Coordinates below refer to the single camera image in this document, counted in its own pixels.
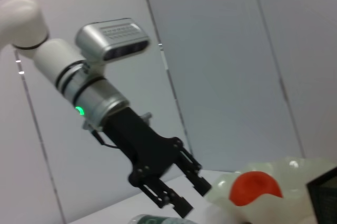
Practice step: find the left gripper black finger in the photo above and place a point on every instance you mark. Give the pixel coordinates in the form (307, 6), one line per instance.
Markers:
(194, 175)
(168, 199)

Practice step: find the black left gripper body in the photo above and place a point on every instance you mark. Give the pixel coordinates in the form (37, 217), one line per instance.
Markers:
(147, 153)

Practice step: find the green label water bottle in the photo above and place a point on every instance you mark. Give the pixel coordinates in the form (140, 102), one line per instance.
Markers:
(158, 220)

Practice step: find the translucent wavy fruit plate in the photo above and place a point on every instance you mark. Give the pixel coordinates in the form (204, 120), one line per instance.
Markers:
(292, 179)

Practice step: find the black mesh pen holder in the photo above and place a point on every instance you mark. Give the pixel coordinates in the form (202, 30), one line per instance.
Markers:
(325, 197)

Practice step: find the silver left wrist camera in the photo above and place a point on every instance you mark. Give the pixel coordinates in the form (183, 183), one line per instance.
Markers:
(105, 34)

